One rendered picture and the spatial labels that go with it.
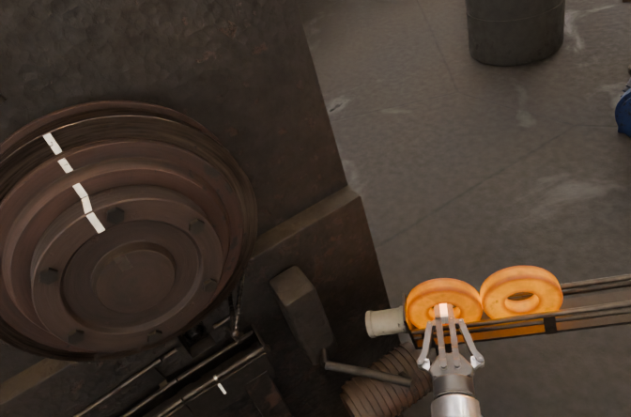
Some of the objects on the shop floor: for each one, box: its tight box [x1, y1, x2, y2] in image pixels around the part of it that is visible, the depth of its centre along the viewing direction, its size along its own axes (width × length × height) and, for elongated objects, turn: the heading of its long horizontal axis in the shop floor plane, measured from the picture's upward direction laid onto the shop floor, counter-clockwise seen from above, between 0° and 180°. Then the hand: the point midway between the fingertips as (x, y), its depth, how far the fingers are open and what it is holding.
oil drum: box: [461, 0, 568, 66], centre depth 308 cm, size 59×59×89 cm
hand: (442, 305), depth 107 cm, fingers closed
